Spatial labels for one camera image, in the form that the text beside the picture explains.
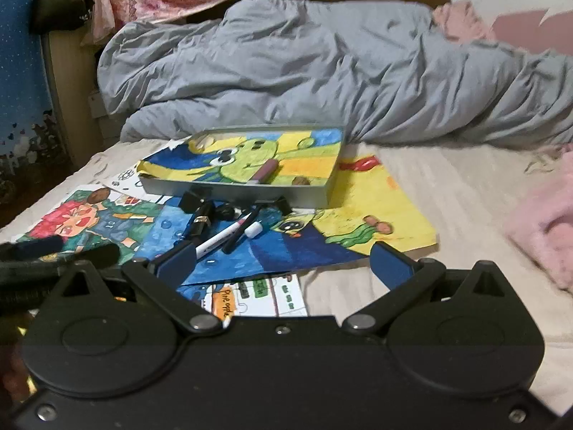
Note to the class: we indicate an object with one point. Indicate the blue crayon drawing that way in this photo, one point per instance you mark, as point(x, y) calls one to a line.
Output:
point(277, 255)

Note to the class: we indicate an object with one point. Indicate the small black round object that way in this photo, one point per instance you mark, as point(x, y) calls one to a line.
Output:
point(226, 211)

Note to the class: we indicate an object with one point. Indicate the red haired character drawing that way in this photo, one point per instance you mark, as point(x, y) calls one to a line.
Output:
point(76, 221)

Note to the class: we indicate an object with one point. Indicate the white printed worksheet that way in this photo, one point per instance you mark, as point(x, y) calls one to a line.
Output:
point(286, 298)

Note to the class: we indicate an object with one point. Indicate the pink crumpled cloth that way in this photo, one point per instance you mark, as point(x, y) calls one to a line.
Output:
point(461, 22)

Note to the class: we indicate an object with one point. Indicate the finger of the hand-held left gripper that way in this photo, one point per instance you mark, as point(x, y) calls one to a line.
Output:
point(31, 247)
point(92, 255)

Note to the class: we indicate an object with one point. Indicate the light wooden bed frame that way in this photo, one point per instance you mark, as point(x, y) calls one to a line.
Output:
point(76, 98)

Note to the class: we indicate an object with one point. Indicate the small brown wooden piece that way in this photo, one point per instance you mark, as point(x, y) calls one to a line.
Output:
point(300, 181)

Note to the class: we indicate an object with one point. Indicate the white marker pen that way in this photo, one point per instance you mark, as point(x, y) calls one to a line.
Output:
point(224, 239)

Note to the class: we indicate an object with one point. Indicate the purple marker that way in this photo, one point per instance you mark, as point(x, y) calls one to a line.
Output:
point(265, 171)

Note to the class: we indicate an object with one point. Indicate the blue printed panel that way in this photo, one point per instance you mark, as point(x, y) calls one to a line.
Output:
point(22, 76)

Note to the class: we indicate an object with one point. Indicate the pink fluffy blanket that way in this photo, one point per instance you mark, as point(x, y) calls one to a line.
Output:
point(546, 224)

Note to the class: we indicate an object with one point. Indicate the yellow crayon drawing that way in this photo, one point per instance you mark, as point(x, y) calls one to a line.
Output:
point(394, 206)

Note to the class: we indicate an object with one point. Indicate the grey duvet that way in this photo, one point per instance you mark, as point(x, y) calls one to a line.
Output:
point(313, 67)

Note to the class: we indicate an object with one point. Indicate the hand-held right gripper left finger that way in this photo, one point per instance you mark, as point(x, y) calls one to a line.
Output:
point(177, 260)

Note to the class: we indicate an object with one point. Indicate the grey metal tray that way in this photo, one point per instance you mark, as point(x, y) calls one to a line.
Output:
point(232, 193)

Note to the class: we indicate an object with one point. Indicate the white flower doodle paper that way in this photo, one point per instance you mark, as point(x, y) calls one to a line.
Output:
point(125, 174)

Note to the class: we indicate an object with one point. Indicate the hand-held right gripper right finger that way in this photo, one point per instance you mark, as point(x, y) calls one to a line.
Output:
point(389, 266)

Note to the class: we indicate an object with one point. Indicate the beige bed sheet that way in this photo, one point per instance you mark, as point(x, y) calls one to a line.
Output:
point(470, 197)

